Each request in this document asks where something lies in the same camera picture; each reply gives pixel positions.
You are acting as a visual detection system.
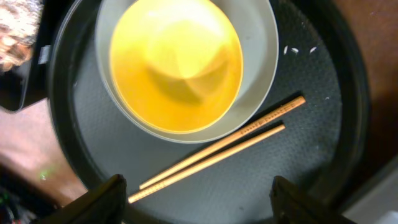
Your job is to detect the food scraps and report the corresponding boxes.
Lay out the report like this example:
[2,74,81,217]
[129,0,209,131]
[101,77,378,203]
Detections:
[1,0,44,72]

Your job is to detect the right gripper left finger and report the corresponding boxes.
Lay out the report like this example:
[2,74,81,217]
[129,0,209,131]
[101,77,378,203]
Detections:
[35,174,127,224]

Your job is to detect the grey plate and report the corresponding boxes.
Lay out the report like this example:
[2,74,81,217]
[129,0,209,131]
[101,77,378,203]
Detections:
[95,0,279,144]

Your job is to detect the round black tray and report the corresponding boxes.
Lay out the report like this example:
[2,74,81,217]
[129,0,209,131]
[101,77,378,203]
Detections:
[48,1,369,223]

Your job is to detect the upper wooden chopstick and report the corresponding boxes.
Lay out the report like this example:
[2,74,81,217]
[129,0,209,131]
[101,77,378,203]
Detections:
[139,96,306,190]

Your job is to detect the grey dishwasher rack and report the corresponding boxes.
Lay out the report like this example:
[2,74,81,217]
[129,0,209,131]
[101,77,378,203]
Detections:
[341,159,397,224]

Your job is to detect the yellow bowl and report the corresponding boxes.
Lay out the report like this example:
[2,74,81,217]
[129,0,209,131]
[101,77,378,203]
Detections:
[109,0,243,134]

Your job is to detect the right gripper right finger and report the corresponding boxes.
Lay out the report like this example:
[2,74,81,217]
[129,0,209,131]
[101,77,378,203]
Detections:
[270,175,355,224]

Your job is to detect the wooden chopstick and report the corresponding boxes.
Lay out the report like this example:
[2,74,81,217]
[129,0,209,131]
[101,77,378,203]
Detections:
[139,96,306,190]
[128,124,285,203]

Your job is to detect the black rectangular tray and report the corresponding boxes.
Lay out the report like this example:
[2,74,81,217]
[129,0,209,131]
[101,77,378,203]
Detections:
[1,0,73,112]

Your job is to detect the lower wooden chopstick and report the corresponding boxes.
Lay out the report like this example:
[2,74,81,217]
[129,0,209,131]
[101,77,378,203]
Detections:
[128,124,285,203]

